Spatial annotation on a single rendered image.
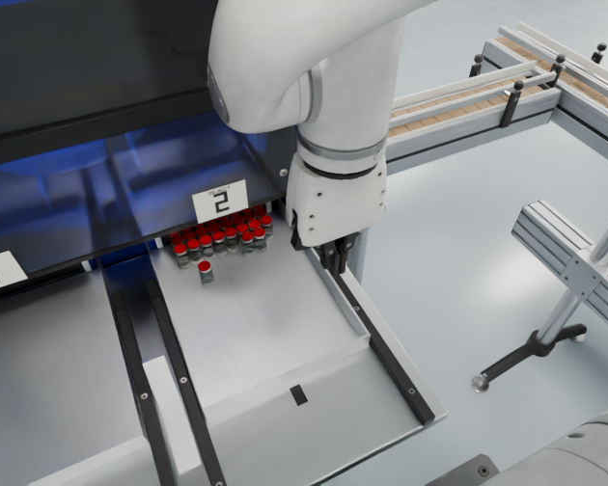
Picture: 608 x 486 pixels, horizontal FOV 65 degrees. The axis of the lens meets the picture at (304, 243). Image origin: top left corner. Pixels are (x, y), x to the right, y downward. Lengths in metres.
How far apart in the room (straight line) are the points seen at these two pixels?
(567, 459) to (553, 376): 1.60
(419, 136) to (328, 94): 0.72
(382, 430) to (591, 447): 0.42
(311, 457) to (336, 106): 0.47
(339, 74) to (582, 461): 0.29
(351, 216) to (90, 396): 0.47
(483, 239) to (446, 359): 0.64
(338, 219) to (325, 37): 0.25
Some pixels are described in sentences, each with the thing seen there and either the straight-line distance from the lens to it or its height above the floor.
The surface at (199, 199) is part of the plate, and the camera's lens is 0.75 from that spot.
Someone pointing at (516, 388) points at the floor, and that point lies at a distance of 1.85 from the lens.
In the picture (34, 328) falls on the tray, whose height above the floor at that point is 0.88.
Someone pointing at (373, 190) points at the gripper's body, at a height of 1.21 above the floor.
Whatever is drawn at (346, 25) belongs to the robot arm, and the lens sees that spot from 0.28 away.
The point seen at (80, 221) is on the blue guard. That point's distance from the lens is 0.74.
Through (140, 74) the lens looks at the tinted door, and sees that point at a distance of 0.64.
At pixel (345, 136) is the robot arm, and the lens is 0.41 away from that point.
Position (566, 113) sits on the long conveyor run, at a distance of 1.37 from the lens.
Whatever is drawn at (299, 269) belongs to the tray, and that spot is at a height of 0.88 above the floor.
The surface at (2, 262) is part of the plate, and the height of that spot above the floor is 1.03.
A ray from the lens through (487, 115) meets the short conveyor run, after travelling 1.19.
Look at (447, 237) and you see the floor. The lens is 2.19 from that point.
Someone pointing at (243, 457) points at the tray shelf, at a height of 0.88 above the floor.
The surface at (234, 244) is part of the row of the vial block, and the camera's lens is 0.86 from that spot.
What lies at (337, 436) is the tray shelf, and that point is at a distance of 0.70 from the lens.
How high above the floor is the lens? 1.54
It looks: 48 degrees down
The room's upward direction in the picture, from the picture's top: straight up
